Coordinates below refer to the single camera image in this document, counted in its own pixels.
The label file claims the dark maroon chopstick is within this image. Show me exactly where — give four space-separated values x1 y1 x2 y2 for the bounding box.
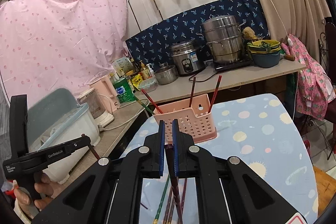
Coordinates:
189 77 196 107
165 144 183 223

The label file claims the bright red chopstick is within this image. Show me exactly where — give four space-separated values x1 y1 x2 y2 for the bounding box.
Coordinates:
141 89 164 114

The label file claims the green chopstick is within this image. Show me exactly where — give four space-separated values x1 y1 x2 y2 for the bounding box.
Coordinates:
153 175 170 224
133 95 154 115

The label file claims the dark red chopstick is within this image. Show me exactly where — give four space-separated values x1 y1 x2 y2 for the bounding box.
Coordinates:
81 134 100 160

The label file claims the person's left hand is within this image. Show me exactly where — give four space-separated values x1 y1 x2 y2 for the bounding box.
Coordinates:
14 172 54 222

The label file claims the pink perforated utensil basket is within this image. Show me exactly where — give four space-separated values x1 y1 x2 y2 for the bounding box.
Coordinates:
154 94 217 144

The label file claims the clear food container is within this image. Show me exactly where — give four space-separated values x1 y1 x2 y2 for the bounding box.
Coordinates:
138 77 157 93

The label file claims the green labelled container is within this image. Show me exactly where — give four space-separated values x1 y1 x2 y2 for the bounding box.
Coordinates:
112 78 134 103

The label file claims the grey wooden counter shelf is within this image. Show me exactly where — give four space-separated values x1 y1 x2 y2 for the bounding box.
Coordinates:
62 59 305 187

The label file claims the small steel pot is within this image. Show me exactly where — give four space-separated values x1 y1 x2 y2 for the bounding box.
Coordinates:
154 65 178 85

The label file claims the sauce bottle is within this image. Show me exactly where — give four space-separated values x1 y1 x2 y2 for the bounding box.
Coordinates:
140 60 151 80

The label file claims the white dish rack bin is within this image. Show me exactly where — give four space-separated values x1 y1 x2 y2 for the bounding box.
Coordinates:
26 88 102 185

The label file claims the silver rice cooker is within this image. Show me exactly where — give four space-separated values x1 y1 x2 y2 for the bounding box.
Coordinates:
170 40 205 76

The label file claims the pink electric kettle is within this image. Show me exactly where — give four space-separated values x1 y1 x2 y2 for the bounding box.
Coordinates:
89 75 120 114

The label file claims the white blender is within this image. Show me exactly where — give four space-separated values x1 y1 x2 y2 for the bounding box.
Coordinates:
77 88 114 127

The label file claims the blue patterned tablecloth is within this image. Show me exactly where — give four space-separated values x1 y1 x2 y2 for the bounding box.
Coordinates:
121 94 318 223

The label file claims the navy floral cloth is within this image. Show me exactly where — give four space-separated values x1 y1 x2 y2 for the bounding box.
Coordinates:
126 0 270 68

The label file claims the large steel steamer pot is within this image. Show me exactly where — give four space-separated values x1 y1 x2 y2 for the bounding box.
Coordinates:
201 15 252 72

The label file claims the blue bowl with vegetables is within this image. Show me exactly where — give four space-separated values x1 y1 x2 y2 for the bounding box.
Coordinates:
247 40 281 68

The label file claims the pink dotted curtain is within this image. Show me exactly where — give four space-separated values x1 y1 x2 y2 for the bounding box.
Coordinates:
1 0 127 106

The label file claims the pink floral garment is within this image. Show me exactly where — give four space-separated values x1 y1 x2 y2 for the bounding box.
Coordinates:
281 34 335 121

